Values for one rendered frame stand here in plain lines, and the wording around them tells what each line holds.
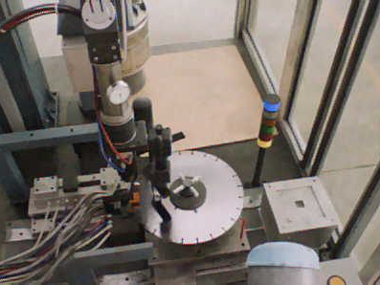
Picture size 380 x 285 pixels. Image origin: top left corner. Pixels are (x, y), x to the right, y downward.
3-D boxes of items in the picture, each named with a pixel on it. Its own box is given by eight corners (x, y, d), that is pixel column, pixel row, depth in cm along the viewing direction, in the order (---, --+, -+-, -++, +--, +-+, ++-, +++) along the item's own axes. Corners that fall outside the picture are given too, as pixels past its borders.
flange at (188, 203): (213, 187, 128) (213, 183, 127) (194, 215, 122) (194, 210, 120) (181, 172, 132) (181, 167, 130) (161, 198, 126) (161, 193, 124)
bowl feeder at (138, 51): (149, 58, 202) (144, -13, 175) (157, 102, 182) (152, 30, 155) (83, 65, 199) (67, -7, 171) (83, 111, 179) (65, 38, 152)
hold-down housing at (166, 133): (173, 171, 117) (170, 119, 102) (172, 185, 114) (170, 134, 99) (153, 171, 117) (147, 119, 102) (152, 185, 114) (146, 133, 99)
